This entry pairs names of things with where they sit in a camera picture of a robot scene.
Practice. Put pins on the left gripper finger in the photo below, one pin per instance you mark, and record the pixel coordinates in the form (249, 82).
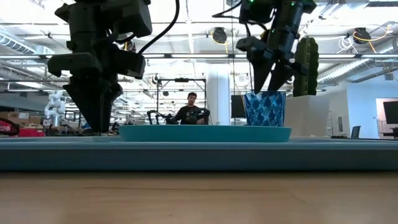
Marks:
(109, 99)
(88, 105)

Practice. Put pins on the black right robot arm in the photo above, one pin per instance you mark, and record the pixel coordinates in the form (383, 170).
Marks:
(286, 15)

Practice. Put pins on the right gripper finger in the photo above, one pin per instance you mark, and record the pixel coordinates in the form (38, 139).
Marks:
(280, 77)
(261, 71)

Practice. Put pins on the red crate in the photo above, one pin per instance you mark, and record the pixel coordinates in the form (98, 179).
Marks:
(31, 132)

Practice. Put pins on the blue round plate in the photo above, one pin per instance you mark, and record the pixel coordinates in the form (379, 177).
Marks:
(202, 133)

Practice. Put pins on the black background monitor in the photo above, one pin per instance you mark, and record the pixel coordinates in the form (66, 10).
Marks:
(237, 106)

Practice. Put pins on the blue plastic tray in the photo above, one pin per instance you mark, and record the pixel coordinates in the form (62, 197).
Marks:
(199, 157)

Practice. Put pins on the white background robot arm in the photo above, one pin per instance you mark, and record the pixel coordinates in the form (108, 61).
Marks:
(56, 104)

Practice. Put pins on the brown cardboard box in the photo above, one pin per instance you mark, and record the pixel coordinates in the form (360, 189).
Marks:
(23, 119)

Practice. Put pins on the blue faceted plastic cup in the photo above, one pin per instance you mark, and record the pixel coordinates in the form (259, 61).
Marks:
(264, 109)

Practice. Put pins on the white angular planter pot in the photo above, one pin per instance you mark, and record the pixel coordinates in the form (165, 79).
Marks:
(308, 116)

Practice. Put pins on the person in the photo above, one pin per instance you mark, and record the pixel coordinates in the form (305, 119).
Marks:
(192, 99)

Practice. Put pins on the black background robot arm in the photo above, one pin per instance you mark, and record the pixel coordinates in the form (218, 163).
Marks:
(158, 117)

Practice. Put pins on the black background rig frame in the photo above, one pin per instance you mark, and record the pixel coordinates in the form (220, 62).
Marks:
(182, 80)

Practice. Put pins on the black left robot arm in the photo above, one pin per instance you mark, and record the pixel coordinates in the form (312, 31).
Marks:
(93, 18)

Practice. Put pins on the blue office chair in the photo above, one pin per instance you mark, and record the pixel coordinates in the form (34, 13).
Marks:
(356, 131)

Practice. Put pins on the black wall screen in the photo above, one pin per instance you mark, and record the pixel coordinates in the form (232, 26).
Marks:
(391, 112)

